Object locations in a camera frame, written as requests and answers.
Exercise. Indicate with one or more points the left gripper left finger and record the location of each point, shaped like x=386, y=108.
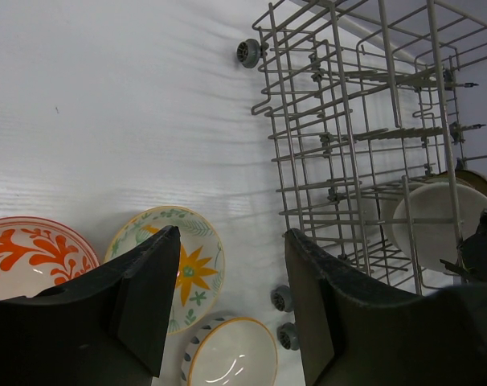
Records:
x=105, y=327

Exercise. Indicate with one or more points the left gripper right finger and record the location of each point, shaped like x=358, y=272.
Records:
x=355, y=330

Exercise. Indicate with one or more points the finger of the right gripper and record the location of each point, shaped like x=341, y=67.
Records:
x=473, y=252

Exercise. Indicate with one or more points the plain white bowl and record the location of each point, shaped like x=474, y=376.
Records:
x=433, y=229

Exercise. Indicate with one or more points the brown glazed bowl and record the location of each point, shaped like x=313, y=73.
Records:
x=470, y=178

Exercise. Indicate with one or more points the leaf and flower pattern bowl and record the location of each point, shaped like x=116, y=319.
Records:
x=201, y=267

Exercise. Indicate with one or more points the orange coral pattern bowl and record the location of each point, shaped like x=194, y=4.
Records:
x=38, y=253

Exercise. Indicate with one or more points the white bowl with patterned outside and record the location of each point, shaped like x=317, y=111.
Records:
x=230, y=350

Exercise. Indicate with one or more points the grey wire dish rack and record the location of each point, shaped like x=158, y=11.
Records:
x=363, y=94

